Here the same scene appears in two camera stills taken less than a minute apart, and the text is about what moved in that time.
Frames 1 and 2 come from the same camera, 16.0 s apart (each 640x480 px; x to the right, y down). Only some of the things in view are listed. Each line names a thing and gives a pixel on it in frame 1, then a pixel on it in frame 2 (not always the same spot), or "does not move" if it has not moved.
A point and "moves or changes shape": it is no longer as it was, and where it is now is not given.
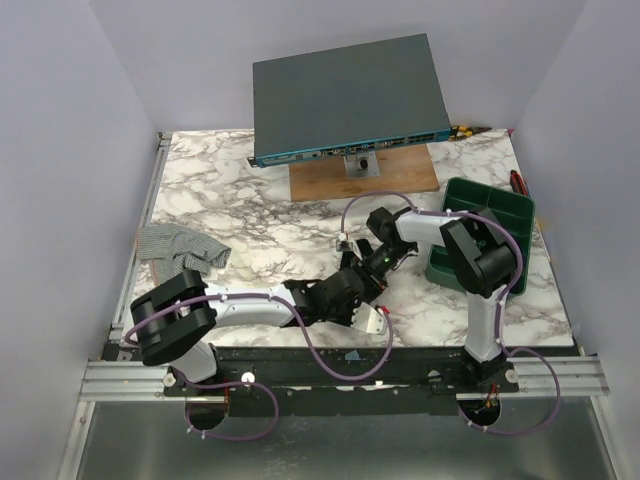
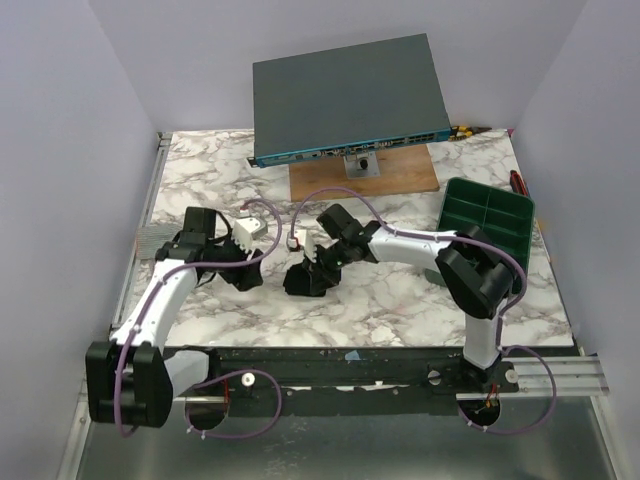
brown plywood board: [404, 170] does not move
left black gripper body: [343, 315] -> [232, 249]
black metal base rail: [345, 381] does not move
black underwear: [348, 264] moves or changes shape
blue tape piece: [352, 356] does not move
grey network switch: [352, 98] does not move
